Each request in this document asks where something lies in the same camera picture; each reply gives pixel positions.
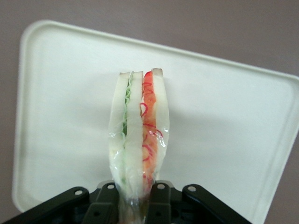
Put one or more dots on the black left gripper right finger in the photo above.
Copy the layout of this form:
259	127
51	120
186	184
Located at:
182	207

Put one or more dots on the triangle sandwich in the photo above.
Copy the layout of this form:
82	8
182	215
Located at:
135	130

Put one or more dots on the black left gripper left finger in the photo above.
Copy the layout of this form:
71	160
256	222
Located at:
58	210

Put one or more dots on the white plastic tray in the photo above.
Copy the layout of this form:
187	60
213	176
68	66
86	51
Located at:
70	93

